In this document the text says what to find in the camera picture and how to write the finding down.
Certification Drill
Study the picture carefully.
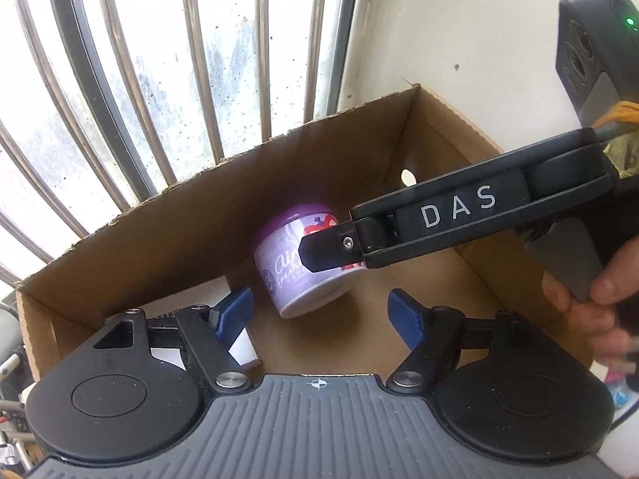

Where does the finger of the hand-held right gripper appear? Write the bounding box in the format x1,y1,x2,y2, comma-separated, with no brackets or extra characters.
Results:
298,219,369,274

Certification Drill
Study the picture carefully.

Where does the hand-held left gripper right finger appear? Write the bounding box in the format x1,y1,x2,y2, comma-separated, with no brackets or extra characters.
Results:
387,288,547,396

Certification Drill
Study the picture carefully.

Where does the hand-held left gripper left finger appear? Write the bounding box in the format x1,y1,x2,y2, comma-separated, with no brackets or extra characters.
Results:
92,287,254,396

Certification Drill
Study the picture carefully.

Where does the purple air freshener jar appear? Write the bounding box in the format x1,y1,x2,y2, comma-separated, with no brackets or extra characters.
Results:
253,202,368,319

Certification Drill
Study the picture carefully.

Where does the brown cardboard box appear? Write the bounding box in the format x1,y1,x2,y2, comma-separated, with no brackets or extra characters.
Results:
15,84,600,396

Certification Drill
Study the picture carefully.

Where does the person's right hand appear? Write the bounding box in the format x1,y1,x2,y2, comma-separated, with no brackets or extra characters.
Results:
542,239,639,376

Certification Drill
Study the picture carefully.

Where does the colourful plastic packet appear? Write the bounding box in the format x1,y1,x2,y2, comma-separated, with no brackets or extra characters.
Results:
606,359,632,411

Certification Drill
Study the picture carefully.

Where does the metal window railing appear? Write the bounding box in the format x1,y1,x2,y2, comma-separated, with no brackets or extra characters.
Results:
0,0,350,287

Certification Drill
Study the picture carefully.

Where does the black window frame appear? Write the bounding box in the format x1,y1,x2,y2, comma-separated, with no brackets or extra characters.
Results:
55,0,363,210

